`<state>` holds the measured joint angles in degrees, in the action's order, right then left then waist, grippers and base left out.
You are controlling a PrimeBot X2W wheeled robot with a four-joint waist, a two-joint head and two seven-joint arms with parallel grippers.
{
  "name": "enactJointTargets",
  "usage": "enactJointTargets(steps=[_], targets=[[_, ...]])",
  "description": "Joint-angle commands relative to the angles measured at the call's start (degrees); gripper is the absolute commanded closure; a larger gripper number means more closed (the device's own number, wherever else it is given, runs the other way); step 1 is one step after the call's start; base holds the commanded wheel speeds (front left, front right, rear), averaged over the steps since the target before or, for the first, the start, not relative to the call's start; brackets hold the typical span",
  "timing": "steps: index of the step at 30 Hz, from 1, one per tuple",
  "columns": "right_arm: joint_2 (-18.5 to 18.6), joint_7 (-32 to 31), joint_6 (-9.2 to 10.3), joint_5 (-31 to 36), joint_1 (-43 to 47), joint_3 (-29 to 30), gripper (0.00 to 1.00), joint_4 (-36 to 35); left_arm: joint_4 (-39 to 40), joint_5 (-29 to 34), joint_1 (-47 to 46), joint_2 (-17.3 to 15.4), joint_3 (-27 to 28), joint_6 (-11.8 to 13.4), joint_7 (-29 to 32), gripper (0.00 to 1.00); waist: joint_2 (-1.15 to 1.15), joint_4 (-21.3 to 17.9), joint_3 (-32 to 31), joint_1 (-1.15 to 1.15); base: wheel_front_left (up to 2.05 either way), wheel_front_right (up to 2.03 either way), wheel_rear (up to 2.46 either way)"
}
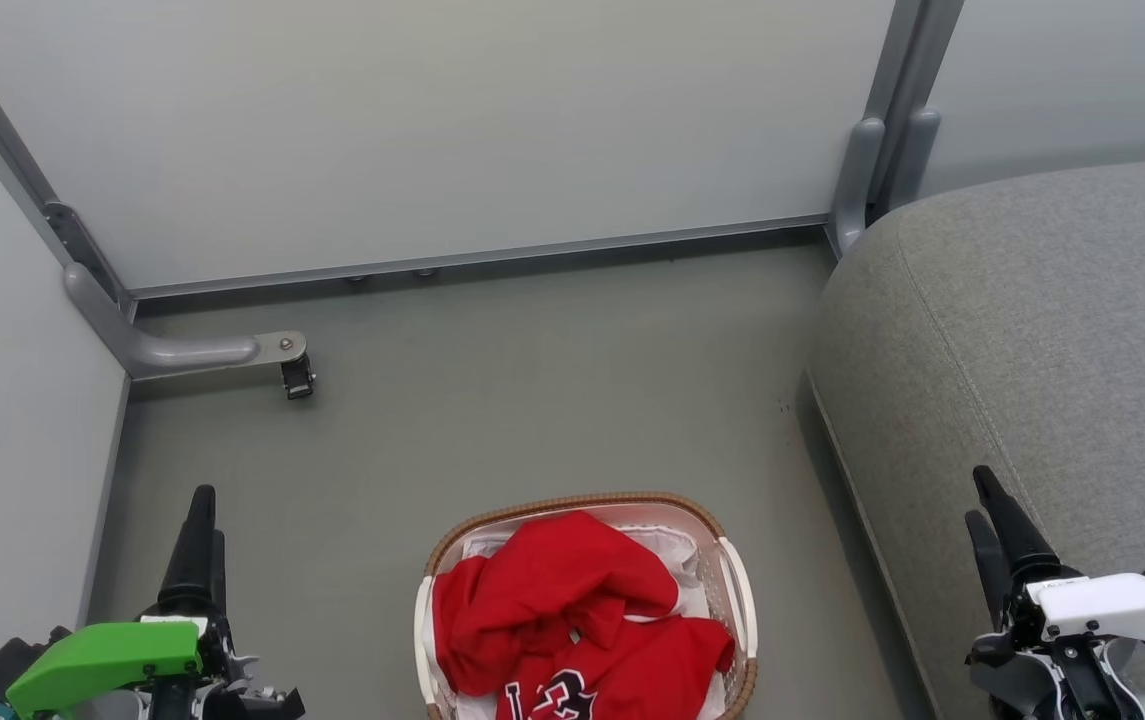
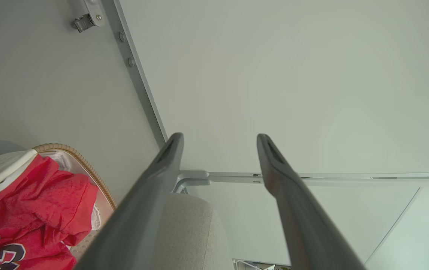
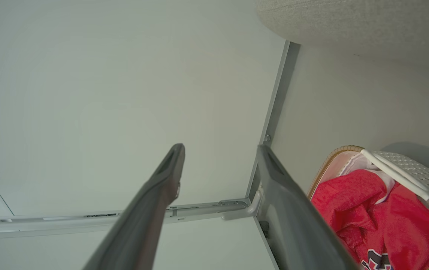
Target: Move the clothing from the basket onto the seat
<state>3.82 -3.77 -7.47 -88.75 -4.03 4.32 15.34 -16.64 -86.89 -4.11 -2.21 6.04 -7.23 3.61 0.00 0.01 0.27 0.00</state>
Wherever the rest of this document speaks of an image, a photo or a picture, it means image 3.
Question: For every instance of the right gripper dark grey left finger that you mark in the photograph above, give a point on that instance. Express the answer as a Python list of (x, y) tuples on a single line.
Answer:
[(143, 217)]

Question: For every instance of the grey partition bottom rail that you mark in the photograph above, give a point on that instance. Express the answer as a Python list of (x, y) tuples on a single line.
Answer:
[(280, 93)]

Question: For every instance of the grey fabric sofa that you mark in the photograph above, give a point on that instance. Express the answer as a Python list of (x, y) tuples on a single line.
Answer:
[(349, 22)]

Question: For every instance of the red garment white stripes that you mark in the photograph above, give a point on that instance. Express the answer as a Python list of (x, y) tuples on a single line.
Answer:
[(405, 225)]

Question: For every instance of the white laundry basket brown rim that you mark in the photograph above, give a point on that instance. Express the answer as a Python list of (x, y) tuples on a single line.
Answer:
[(424, 172)]

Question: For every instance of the grey partition foot with caster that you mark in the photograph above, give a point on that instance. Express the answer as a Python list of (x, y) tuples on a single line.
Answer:
[(242, 212)]

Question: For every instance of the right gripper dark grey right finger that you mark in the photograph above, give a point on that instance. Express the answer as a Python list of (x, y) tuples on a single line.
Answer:
[(296, 225)]

